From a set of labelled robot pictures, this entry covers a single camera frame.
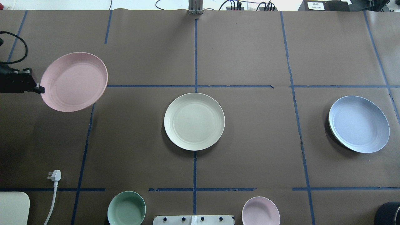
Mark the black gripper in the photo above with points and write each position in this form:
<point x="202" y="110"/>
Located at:
<point x="19" y="83"/>

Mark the pink plate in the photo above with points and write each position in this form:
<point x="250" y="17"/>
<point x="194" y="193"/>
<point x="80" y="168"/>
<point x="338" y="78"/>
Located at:
<point x="74" y="82"/>

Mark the blue plate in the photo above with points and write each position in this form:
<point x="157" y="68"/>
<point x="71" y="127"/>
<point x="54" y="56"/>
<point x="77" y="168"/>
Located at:
<point x="359" y="124"/>

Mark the cream toaster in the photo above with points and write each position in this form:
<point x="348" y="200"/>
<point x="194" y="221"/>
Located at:
<point x="14" y="208"/>

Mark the green bowl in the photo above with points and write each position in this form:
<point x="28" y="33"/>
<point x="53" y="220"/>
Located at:
<point x="126" y="208"/>

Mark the cream plate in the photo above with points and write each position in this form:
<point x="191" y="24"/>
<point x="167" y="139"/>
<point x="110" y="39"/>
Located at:
<point x="194" y="121"/>

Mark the pink bowl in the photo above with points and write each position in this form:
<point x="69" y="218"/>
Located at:
<point x="260" y="211"/>

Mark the black box with label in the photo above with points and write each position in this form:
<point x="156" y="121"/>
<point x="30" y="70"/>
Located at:
<point x="324" y="5"/>

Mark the dark blue pot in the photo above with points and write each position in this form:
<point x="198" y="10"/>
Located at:
<point x="388" y="214"/>

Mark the aluminium frame post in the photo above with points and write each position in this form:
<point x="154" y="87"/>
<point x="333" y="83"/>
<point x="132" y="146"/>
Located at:
<point x="195" y="7"/>

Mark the white camera post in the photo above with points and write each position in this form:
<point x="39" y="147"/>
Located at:
<point x="194" y="220"/>

